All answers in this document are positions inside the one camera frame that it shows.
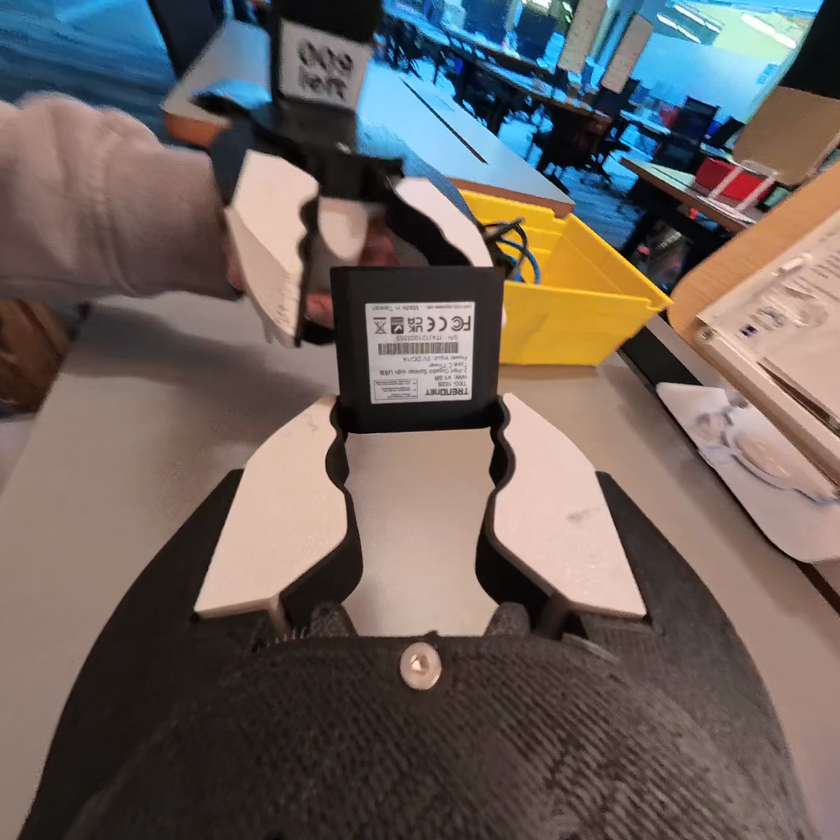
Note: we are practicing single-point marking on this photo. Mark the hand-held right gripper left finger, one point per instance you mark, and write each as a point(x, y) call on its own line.
point(262, 525)

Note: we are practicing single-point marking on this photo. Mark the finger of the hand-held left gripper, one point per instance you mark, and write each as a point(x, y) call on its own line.
point(453, 223)
point(269, 229)

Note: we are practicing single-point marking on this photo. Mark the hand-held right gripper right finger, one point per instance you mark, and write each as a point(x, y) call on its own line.
point(564, 525)

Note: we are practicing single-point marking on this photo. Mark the black network splitter box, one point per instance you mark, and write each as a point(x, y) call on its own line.
point(351, 341)

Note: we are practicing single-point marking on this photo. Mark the yellow plastic bin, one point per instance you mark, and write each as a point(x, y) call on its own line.
point(577, 308)

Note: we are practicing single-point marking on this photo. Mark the person's left forearm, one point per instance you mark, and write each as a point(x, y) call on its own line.
point(98, 210)

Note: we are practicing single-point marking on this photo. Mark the grey desk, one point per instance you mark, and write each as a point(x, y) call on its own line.
point(164, 407)

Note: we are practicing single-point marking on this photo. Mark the person's left hand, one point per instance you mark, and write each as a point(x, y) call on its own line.
point(319, 308)

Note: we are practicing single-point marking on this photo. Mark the grey background table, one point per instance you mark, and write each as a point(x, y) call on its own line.
point(420, 124)

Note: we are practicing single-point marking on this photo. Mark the white book stand base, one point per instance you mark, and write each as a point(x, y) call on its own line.
point(722, 420)

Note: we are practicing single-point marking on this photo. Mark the red box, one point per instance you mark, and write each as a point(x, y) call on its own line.
point(718, 177)

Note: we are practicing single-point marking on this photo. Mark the wooden cabinet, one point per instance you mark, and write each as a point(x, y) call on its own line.
point(29, 354)

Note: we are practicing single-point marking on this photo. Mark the wooden book stand board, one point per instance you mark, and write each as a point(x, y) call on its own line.
point(722, 275)

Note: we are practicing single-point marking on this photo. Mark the clear plastic packet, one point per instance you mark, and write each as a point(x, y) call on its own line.
point(761, 315)

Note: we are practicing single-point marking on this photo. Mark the printed instruction sheet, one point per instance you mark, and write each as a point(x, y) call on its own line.
point(807, 295)

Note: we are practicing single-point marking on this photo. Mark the cardboard box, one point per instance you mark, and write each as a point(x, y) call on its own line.
point(787, 131)

